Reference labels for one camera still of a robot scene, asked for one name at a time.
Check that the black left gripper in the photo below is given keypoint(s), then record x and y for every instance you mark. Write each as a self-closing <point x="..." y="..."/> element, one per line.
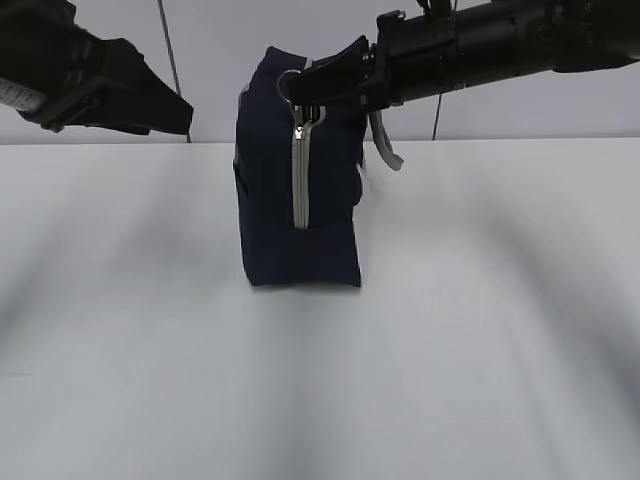
<point x="55" y="74"/>

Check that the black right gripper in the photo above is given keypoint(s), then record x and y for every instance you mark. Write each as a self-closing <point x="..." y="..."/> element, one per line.
<point x="410" y="59"/>

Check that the navy blue lunch bag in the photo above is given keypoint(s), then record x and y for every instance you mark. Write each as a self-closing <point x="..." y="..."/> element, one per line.
<point x="298" y="180"/>

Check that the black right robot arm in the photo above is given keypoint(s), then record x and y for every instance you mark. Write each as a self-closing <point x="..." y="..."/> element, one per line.
<point x="509" y="39"/>

